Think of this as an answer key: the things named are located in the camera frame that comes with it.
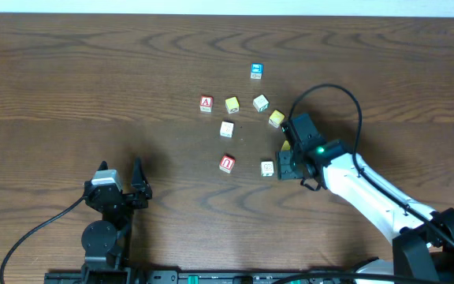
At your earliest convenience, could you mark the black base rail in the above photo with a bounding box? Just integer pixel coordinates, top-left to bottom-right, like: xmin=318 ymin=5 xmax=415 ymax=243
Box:
xmin=43 ymin=268 xmax=356 ymax=284

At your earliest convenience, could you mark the red U block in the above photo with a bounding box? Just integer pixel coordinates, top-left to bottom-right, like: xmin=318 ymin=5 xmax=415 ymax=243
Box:
xmin=219 ymin=155 xmax=236 ymax=174

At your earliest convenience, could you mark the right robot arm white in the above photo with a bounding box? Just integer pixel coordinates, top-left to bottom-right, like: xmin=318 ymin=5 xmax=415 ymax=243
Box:
xmin=277 ymin=137 xmax=454 ymax=283

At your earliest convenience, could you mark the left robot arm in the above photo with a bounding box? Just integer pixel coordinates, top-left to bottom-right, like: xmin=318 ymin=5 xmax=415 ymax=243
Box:
xmin=80 ymin=158 xmax=152 ymax=284

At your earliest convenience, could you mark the red A block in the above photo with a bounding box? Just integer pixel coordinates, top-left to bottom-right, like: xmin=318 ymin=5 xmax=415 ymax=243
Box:
xmin=199 ymin=95 xmax=214 ymax=113

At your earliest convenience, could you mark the yellow block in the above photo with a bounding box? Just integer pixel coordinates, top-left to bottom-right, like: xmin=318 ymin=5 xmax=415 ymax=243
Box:
xmin=281 ymin=140 xmax=291 ymax=151
xmin=268 ymin=110 xmax=285 ymax=129
xmin=225 ymin=96 xmax=240 ymax=114

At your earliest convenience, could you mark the white green block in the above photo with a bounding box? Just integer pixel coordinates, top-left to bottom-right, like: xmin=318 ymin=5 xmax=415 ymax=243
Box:
xmin=253 ymin=94 xmax=270 ymax=113

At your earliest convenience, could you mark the blue letter block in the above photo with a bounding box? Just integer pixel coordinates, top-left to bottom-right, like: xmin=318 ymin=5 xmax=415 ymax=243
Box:
xmin=250 ymin=63 xmax=264 ymax=80

